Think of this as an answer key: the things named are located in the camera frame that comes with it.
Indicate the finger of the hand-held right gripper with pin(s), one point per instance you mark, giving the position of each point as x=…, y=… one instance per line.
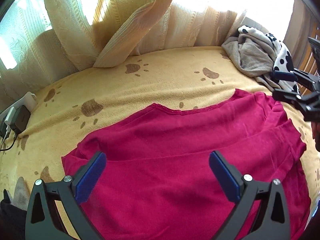
x=287, y=96
x=285, y=76

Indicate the large black charger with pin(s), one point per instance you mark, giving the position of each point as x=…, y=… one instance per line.
x=22, y=118

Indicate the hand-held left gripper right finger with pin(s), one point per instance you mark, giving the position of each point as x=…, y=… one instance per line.
x=223, y=177

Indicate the yellow paw-print blanket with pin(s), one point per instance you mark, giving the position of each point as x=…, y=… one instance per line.
x=125, y=85

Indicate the grey-brown knit garment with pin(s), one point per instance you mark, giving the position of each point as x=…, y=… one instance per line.
x=20, y=192

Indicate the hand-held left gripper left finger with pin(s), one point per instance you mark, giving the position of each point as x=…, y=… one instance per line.
x=91, y=177

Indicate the grey fleece garment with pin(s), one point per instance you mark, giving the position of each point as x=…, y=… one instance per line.
x=250, y=57

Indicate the white charger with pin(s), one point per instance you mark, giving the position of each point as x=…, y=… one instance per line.
x=9, y=120

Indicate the white black-spotted garment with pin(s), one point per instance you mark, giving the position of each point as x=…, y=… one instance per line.
x=282, y=55

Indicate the red sweater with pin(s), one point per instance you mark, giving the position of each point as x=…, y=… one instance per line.
x=175, y=142

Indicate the person's right hand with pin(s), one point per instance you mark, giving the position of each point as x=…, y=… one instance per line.
x=317, y=137

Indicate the wooden door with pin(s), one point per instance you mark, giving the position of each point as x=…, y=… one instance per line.
x=315, y=27

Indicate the white power strip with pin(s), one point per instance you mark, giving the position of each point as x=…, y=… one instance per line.
x=27, y=100

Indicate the black knit garment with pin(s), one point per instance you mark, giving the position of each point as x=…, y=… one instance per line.
x=12, y=217

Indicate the small black charger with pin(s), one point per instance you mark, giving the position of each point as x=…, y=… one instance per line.
x=3, y=130

